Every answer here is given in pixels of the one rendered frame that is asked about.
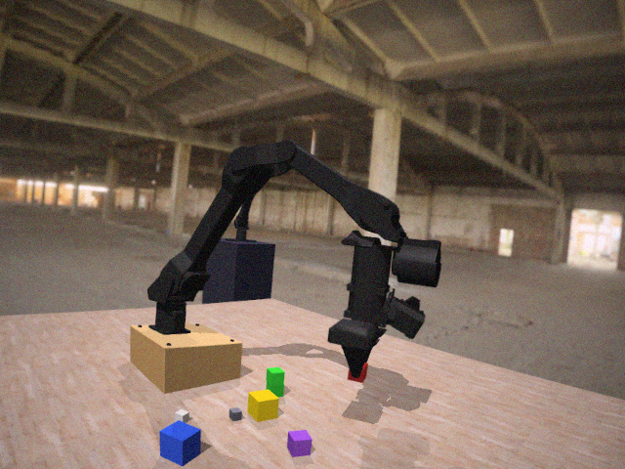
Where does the red block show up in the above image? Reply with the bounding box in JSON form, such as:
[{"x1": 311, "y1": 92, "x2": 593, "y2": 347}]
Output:
[{"x1": 347, "y1": 363, "x2": 368, "y2": 383}]

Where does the blue cube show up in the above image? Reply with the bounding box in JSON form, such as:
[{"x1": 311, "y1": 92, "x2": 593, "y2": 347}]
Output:
[{"x1": 159, "y1": 420, "x2": 201, "y2": 466}]

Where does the purple block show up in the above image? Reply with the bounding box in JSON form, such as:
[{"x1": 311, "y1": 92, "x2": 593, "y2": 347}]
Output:
[{"x1": 287, "y1": 430, "x2": 313, "y2": 457}]

